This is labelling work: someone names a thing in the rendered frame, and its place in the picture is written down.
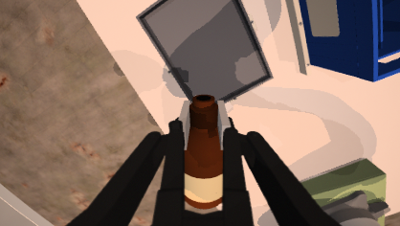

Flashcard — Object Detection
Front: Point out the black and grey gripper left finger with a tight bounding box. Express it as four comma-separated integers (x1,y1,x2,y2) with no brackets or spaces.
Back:
65,101,190,226

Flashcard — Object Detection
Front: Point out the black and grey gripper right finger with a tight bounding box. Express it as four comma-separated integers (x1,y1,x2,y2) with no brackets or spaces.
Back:
217,101,342,226

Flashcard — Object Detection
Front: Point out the blue plastic crate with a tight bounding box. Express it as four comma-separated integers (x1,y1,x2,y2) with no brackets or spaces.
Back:
299,0,400,82

